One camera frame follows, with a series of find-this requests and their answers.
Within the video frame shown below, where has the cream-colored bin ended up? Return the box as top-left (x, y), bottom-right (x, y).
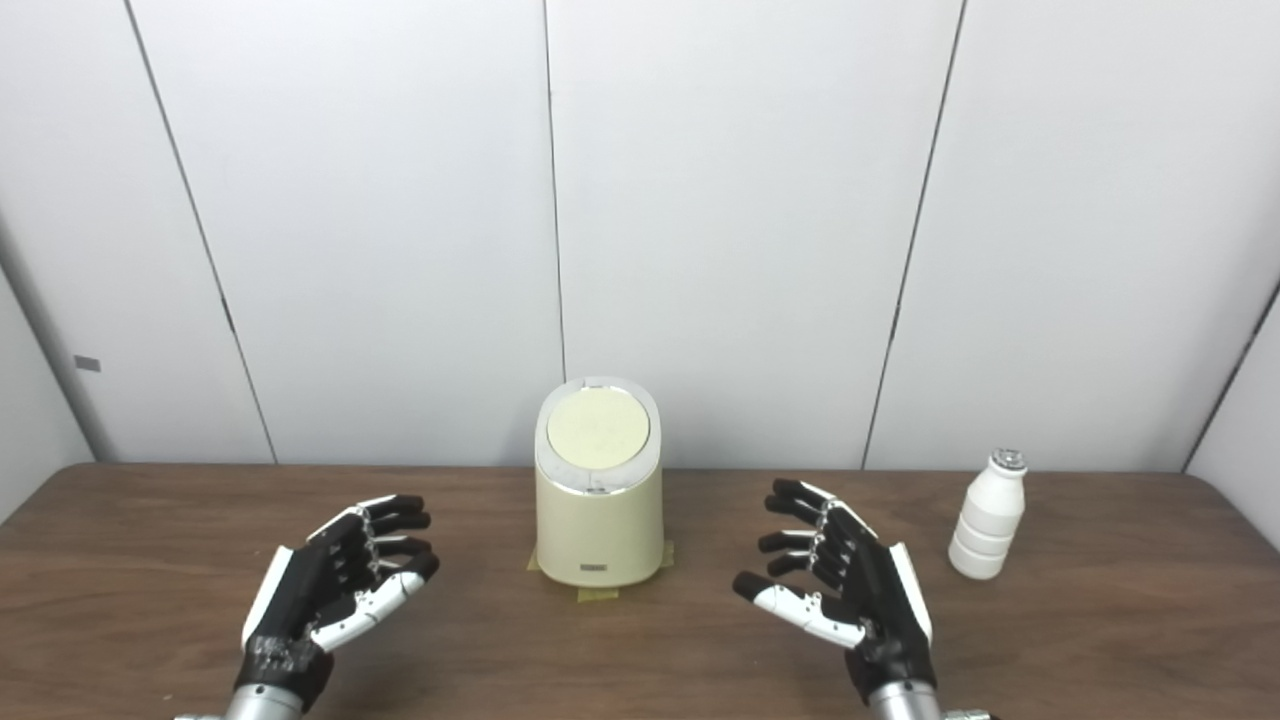
top-left (533, 376), bottom-right (665, 589)

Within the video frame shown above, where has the small white plastic bottle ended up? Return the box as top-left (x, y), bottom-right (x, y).
top-left (948, 449), bottom-right (1029, 581)

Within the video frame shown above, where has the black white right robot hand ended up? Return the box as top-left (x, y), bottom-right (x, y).
top-left (732, 478), bottom-right (941, 706)

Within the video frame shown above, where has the cream round bin lid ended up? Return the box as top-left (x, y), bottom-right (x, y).
top-left (546, 387), bottom-right (652, 469)

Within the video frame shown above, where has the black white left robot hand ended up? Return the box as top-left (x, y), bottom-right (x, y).
top-left (236, 493), bottom-right (441, 713)

